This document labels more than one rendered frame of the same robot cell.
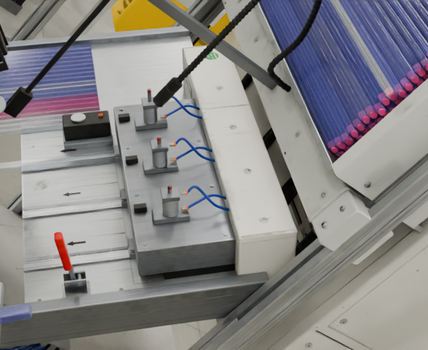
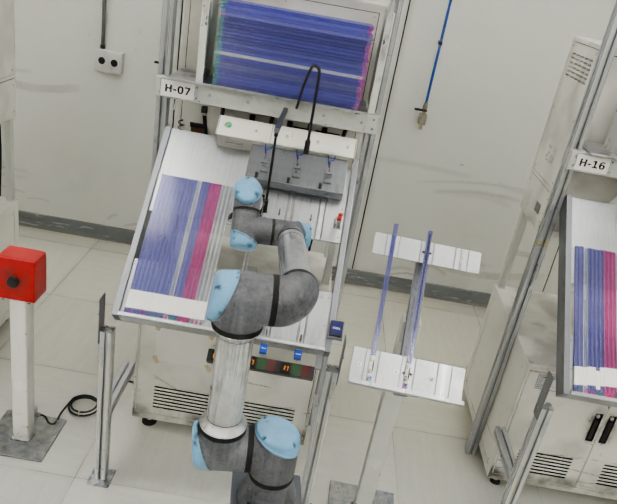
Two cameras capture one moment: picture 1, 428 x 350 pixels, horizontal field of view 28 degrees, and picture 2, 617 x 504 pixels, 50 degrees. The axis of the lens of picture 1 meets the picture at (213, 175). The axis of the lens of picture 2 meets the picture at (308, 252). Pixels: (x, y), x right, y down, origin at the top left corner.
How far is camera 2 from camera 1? 180 cm
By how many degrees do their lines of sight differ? 51
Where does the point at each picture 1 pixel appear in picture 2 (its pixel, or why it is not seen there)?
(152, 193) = (311, 179)
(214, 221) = (336, 164)
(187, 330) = (92, 253)
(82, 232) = (305, 214)
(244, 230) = (351, 155)
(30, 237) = not seen: hidden behind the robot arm
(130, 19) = not seen: outside the picture
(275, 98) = (293, 113)
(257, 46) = (253, 104)
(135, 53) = (176, 156)
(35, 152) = not seen: hidden behind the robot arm
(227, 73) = (245, 123)
